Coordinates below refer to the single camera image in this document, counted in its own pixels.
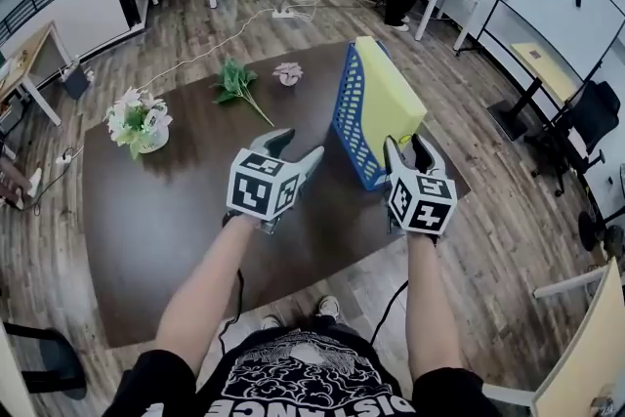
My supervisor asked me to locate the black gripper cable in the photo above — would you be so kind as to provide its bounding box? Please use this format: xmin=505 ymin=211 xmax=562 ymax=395
xmin=369 ymin=279 xmax=410 ymax=344
xmin=216 ymin=267 xmax=246 ymax=358

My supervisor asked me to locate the person's black printed t-shirt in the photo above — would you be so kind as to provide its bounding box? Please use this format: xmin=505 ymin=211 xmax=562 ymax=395
xmin=101 ymin=325 xmax=500 ymax=417

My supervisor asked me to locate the small pink artificial flower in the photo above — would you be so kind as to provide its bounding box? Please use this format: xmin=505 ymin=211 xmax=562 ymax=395
xmin=271 ymin=61 xmax=306 ymax=88

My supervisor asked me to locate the white pot of pale flowers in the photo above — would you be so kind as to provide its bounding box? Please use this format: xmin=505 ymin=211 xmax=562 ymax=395
xmin=104 ymin=86 xmax=174 ymax=160

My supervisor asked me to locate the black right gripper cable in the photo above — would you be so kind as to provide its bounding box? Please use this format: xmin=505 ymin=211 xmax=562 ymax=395
xmin=369 ymin=279 xmax=410 ymax=344

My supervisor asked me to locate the long white floor cable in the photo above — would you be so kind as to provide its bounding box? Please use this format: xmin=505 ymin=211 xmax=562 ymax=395
xmin=134 ymin=0 xmax=387 ymax=94

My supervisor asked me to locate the person's right forearm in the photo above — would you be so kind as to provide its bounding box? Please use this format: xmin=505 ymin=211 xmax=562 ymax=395
xmin=406 ymin=229 xmax=466 ymax=383

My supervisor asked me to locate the dark grey floor box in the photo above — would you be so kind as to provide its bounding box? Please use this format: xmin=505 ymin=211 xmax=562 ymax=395
xmin=60 ymin=63 xmax=95 ymax=101

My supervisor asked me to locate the large rolling whiteboard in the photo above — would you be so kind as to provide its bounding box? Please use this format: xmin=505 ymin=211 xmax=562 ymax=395
xmin=454 ymin=0 xmax=625 ymax=82

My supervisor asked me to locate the blue mesh file holder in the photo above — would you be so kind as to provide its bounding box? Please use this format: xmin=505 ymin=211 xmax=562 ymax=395
xmin=331 ymin=42 xmax=417 ymax=192

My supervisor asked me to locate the pale yellow table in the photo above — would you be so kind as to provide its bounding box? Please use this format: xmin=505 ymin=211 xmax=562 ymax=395
xmin=530 ymin=257 xmax=625 ymax=417

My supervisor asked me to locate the light wooden desk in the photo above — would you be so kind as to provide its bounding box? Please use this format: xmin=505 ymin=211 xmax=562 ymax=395
xmin=0 ymin=20 xmax=75 ymax=128

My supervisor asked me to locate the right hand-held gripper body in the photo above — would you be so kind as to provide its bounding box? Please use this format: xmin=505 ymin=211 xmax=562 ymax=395
xmin=387 ymin=169 xmax=459 ymax=236

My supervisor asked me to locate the black office chair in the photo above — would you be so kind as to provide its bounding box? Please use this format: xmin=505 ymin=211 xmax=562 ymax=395
xmin=525 ymin=79 xmax=622 ymax=198

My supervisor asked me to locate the yellow folder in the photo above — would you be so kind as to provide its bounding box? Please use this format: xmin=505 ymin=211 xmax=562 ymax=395
xmin=354 ymin=35 xmax=429 ymax=148

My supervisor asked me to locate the green leafy artificial sprig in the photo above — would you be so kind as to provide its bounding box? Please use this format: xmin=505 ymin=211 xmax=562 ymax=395
xmin=211 ymin=57 xmax=276 ymax=129

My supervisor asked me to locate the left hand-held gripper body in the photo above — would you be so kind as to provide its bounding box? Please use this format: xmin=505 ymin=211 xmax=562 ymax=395
xmin=226 ymin=145 xmax=308 ymax=235

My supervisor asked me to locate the person's left forearm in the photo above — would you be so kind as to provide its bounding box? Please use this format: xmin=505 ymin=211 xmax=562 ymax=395
xmin=154 ymin=211 xmax=261 ymax=378

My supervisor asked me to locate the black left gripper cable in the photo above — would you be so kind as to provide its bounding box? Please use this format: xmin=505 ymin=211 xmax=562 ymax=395
xmin=216 ymin=267 xmax=246 ymax=358

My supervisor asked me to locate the yellow-topped desk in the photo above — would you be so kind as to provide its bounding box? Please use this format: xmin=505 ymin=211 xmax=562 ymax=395
xmin=487 ymin=41 xmax=581 ymax=142

